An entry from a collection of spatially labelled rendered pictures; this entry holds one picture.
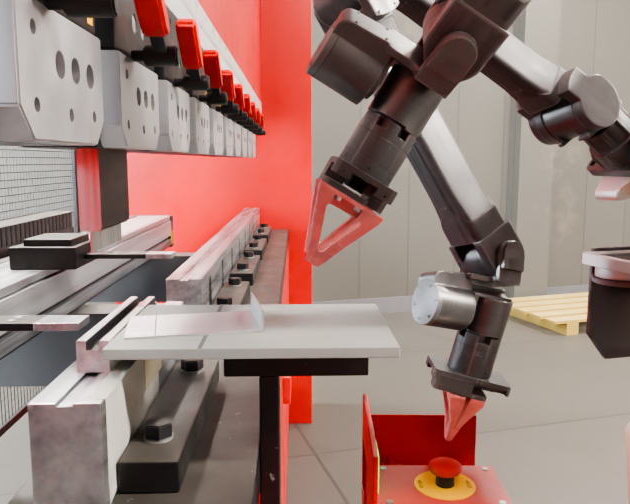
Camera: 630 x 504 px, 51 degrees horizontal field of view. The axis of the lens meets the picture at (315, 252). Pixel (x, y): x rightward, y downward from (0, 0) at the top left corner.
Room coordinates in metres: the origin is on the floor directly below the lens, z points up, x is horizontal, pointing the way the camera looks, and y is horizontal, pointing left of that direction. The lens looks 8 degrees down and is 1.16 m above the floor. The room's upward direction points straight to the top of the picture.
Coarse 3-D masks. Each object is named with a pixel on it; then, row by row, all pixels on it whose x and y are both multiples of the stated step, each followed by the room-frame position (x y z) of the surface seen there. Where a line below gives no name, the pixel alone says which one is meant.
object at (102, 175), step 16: (80, 160) 0.60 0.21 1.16; (96, 160) 0.60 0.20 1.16; (112, 160) 0.64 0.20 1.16; (80, 176) 0.60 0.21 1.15; (96, 176) 0.60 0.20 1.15; (112, 176) 0.64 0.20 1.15; (80, 192) 0.60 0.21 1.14; (96, 192) 0.60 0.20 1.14; (112, 192) 0.64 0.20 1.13; (80, 208) 0.60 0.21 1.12; (96, 208) 0.60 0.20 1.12; (112, 208) 0.64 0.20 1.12; (128, 208) 0.70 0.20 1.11; (80, 224) 0.60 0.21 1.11; (96, 224) 0.60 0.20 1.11; (112, 224) 0.63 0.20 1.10; (96, 240) 0.61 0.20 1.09; (112, 240) 0.66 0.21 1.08
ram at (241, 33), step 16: (176, 0) 0.85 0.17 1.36; (208, 0) 1.16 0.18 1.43; (224, 0) 1.41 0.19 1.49; (240, 0) 1.82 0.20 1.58; (256, 0) 2.53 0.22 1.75; (176, 16) 0.85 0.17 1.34; (192, 16) 0.98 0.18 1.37; (208, 16) 1.15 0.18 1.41; (224, 16) 1.41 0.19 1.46; (240, 16) 1.81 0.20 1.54; (256, 16) 2.52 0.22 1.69; (224, 32) 1.40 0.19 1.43; (240, 32) 1.80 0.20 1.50; (256, 32) 2.51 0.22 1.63; (208, 48) 1.14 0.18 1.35; (240, 48) 1.79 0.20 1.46; (256, 48) 2.50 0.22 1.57; (224, 64) 1.39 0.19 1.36; (240, 64) 1.78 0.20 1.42; (256, 64) 2.49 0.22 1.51; (256, 80) 2.48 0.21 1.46
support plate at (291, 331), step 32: (288, 320) 0.66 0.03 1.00; (320, 320) 0.66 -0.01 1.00; (352, 320) 0.66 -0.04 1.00; (384, 320) 0.66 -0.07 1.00; (128, 352) 0.56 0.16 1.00; (160, 352) 0.56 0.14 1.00; (192, 352) 0.56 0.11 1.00; (224, 352) 0.56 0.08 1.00; (256, 352) 0.56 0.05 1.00; (288, 352) 0.56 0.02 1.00; (320, 352) 0.56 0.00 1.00; (352, 352) 0.56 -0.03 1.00; (384, 352) 0.57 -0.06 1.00
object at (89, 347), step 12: (132, 300) 0.76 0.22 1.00; (144, 300) 0.76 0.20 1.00; (120, 312) 0.71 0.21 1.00; (108, 324) 0.66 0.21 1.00; (84, 336) 0.60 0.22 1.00; (96, 336) 0.62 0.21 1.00; (84, 348) 0.59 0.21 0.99; (96, 348) 0.59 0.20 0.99; (84, 360) 0.59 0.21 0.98; (96, 360) 0.59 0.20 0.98; (108, 360) 0.59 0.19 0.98; (84, 372) 0.59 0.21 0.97
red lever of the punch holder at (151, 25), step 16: (144, 0) 0.54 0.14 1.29; (160, 0) 0.55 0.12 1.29; (144, 16) 0.56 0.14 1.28; (160, 16) 0.56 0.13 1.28; (144, 32) 0.57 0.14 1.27; (160, 32) 0.57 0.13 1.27; (144, 48) 0.59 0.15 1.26; (160, 48) 0.59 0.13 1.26; (176, 48) 0.59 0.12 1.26; (160, 64) 0.59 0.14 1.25; (176, 64) 0.59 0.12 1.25
